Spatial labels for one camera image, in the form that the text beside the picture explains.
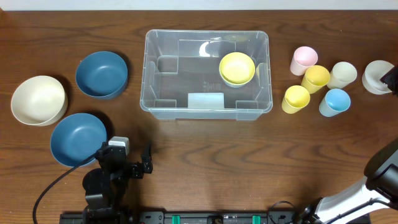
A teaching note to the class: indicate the pale grey-blue small bowl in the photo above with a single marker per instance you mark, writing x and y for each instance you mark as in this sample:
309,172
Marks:
234,85

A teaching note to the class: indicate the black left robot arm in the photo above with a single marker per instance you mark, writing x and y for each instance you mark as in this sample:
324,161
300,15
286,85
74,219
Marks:
106,186

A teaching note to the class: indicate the pink plastic cup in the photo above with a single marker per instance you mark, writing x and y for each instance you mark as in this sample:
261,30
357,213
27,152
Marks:
303,58

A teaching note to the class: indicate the yellow plastic cup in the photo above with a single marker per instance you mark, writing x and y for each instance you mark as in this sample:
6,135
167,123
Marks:
296,97

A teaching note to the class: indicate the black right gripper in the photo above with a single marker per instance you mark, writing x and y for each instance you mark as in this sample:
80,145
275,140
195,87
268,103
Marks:
392,78

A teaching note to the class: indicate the light blue plastic cup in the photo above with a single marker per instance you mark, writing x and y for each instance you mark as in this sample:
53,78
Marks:
335,102

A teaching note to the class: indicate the dark blue bowl near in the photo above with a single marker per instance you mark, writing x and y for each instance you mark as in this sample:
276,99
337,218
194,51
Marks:
77,137

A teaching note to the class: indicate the white label in bin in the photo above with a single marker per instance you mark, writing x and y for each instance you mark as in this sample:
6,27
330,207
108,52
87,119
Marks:
206,101

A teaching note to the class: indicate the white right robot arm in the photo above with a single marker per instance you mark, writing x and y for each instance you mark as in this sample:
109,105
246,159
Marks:
378,188

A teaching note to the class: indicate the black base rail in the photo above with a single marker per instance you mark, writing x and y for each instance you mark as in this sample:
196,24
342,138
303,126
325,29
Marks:
277,217

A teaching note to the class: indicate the white small bowl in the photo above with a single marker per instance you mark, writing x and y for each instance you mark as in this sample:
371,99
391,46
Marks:
372,75

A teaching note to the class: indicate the clear plastic storage bin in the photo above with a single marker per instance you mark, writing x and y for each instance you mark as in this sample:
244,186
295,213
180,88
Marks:
179,62

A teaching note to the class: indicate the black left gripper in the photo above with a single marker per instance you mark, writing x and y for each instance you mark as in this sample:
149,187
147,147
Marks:
135,170

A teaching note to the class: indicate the cream plastic cup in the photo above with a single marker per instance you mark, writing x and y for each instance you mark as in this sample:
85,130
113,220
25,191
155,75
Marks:
341,75

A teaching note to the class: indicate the orange-yellow plastic cup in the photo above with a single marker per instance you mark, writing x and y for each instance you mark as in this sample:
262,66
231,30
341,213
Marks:
315,78

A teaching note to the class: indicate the yellow small bowl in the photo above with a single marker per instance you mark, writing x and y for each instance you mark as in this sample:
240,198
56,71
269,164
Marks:
237,67

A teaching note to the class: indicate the cream large bowl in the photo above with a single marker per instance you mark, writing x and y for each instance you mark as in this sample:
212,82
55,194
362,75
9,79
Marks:
39,101

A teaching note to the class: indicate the dark blue bowl far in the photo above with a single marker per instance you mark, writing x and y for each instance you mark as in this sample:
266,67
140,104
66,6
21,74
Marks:
102,75

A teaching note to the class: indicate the dark blue bowl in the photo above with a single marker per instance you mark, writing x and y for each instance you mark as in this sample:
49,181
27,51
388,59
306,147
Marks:
102,75
77,137

